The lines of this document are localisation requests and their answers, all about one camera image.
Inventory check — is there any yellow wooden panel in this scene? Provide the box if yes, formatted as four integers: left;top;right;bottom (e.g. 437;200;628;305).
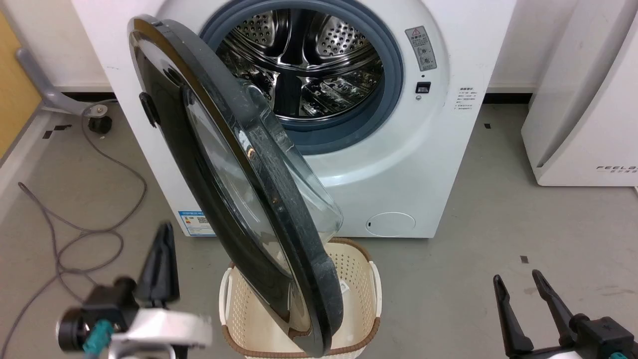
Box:
0;12;43;160

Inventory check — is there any round white filter cover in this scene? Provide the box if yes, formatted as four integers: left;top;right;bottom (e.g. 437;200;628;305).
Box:
365;212;416;237

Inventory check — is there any stainless steel washer drum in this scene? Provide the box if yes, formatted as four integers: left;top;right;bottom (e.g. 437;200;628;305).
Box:
215;7;385;123

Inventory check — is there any small black text sticker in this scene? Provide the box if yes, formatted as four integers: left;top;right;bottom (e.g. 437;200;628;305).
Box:
454;87;478;113

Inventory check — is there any cream perforated laundry basket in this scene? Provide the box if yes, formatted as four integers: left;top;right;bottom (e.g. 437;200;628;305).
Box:
219;237;383;359

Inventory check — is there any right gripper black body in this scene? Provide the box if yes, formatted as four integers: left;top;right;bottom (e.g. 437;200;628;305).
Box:
508;313;638;359

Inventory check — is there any black round washing machine door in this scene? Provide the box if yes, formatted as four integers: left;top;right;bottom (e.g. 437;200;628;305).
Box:
127;15;344;358

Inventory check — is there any grey metal stand leg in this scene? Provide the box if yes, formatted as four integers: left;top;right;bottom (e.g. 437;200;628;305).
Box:
15;48;118;118

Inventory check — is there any grey rubber door gasket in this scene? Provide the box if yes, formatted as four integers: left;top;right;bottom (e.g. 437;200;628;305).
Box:
199;0;404;155

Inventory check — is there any blue energy label sticker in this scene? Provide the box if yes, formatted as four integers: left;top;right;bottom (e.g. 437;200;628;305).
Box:
178;210;216;237

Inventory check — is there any white front-load washing machine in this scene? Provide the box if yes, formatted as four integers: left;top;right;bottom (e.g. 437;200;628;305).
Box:
71;0;516;239

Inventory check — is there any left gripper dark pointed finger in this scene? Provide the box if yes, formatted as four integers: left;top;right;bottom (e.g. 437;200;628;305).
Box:
135;222;180;307

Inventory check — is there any grey warning label sticker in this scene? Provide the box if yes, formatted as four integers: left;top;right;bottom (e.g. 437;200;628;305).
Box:
405;26;438;72

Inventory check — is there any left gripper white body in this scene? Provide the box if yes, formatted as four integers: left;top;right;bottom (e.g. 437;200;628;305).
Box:
107;308;212;359

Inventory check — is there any grey floor cable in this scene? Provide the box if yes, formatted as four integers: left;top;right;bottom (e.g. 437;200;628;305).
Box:
0;102;148;350

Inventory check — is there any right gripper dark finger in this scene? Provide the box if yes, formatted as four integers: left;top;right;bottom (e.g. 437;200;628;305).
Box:
532;270;579;345
493;274;534;357

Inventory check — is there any white air purifier appliance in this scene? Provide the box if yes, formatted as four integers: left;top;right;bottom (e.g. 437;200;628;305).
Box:
521;0;638;187

